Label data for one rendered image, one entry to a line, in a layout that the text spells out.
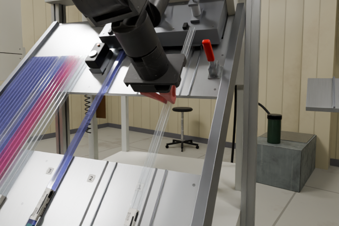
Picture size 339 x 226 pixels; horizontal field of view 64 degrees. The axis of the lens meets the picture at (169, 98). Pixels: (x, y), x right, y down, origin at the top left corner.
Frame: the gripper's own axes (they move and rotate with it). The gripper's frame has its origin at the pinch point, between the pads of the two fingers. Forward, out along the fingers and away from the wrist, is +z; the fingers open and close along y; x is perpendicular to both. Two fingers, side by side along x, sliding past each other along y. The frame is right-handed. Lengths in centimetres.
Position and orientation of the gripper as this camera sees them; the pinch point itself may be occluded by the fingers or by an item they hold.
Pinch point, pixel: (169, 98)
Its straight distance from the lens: 53.5
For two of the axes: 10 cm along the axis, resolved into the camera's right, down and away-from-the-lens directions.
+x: -2.5, 8.1, -5.3
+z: 3.0, 5.8, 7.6
